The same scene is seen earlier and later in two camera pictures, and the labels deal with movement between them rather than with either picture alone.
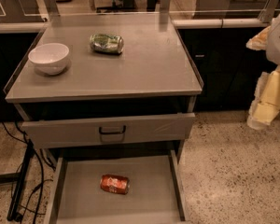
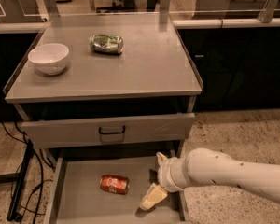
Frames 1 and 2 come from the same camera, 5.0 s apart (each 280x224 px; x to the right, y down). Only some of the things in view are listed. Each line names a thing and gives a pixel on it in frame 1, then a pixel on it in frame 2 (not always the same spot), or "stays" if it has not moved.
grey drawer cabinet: [111, 96] stays
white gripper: [279, 44] to [163, 174]
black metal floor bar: [18, 178] stays
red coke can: [115, 184] stays
